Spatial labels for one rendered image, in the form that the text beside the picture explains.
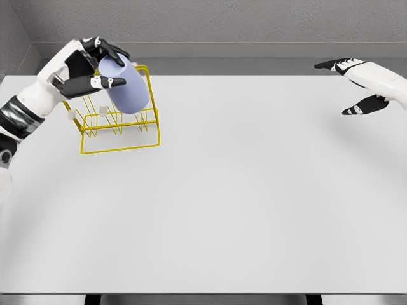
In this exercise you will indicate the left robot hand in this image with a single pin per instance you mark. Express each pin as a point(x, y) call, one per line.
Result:
point(57, 68)

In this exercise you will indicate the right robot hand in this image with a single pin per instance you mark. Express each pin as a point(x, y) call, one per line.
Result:
point(373, 76)

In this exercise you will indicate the lavender cup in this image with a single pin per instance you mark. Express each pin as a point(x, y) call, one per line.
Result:
point(127, 87)

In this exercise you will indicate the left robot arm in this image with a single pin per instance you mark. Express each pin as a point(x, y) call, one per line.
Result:
point(23, 108)

